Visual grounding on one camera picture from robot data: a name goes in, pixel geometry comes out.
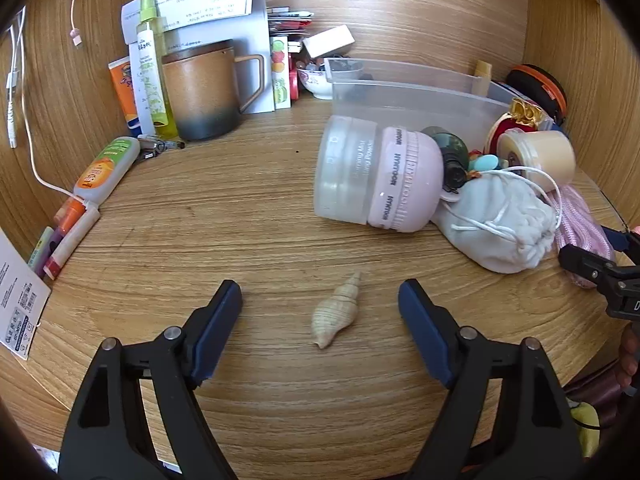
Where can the white bottle orange label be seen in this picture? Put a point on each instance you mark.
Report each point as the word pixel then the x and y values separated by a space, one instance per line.
pixel 105 170

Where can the orange tube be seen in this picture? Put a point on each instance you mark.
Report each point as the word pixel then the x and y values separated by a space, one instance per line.
pixel 122 90

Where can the yellow-green spray bottle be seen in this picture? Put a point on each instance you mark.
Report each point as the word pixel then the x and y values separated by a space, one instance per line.
pixel 155 85

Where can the white tube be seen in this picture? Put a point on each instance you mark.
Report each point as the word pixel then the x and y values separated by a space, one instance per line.
pixel 70 245

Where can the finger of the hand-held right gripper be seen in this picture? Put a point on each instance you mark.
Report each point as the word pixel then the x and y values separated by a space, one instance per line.
pixel 622 243
pixel 585 262

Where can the brown ceramic lidded mug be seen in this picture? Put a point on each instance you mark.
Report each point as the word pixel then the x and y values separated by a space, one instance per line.
pixel 200 95

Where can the clear plastic storage box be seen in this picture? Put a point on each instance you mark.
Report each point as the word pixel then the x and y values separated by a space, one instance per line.
pixel 400 100

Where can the small white box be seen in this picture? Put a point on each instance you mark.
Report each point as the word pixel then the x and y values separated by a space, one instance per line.
pixel 327 40

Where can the bowl of beads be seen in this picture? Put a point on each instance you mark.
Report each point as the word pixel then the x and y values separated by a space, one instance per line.
pixel 315 85

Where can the wooden desktop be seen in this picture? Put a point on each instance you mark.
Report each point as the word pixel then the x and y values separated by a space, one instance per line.
pixel 225 210

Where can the pink mesh bag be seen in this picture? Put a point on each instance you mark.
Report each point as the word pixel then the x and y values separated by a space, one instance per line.
pixel 580 225

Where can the pink round case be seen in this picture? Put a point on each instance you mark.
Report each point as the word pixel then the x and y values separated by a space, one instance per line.
pixel 410 185

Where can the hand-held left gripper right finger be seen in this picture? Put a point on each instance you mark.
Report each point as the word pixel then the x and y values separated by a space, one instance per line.
pixel 425 332

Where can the person's right hand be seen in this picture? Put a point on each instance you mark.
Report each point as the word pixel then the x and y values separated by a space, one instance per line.
pixel 631 360

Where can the pale yellow object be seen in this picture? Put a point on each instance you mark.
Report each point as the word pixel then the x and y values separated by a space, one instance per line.
pixel 586 425

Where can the dark green glass jar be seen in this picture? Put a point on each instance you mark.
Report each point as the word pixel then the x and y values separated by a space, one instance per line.
pixel 452 152

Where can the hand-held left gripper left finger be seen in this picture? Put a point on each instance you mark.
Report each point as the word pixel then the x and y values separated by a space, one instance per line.
pixel 220 332

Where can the orange marker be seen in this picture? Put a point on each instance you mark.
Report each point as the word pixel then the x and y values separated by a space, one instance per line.
pixel 70 212

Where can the beige spiral seashell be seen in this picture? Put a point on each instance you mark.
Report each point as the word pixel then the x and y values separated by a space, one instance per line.
pixel 330 317

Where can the white label card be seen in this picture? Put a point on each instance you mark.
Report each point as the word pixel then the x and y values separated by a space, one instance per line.
pixel 20 305

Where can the black orange zip case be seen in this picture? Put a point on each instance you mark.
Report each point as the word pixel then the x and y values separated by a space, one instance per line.
pixel 540 85

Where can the red gold ornament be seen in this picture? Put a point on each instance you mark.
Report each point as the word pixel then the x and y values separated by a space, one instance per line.
pixel 525 112

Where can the bundle of pens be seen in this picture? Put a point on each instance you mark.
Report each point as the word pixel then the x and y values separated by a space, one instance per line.
pixel 160 146

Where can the mint plastic piece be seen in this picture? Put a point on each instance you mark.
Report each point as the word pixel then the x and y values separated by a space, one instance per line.
pixel 487 162

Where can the cream plastic tub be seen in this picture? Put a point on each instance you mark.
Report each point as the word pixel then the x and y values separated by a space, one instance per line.
pixel 545 155

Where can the yellow sunscreen bottle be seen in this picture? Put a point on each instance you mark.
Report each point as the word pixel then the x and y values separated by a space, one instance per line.
pixel 483 77

